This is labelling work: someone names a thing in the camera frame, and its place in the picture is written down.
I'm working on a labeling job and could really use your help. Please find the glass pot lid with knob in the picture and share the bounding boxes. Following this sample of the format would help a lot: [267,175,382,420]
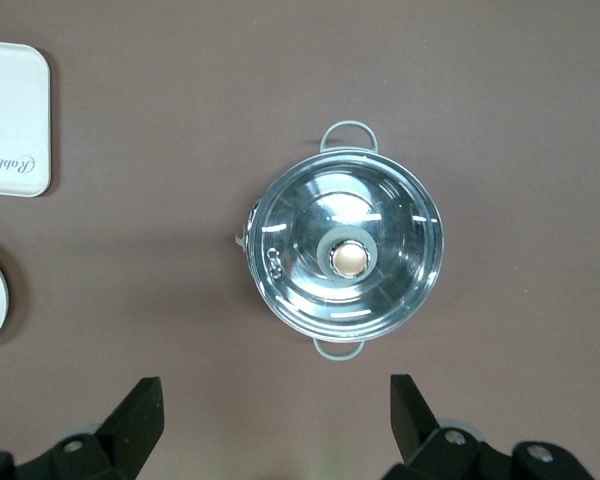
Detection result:
[247,149,444,344]

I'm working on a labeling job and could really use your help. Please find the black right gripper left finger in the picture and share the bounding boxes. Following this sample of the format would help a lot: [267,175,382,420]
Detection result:
[0,377,165,480]

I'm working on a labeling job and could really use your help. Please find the brown table cover mat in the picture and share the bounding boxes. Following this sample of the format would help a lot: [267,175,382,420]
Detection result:
[0,0,600,480]

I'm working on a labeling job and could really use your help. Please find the steel pot with grey handles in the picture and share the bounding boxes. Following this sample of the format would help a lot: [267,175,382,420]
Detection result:
[234,118,444,362]

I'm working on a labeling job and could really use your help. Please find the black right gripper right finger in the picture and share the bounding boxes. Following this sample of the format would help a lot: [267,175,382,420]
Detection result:
[384,374,596,480]

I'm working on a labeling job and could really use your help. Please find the cream tray with rabbit print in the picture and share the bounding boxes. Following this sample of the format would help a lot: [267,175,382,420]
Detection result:
[0,39,52,197]

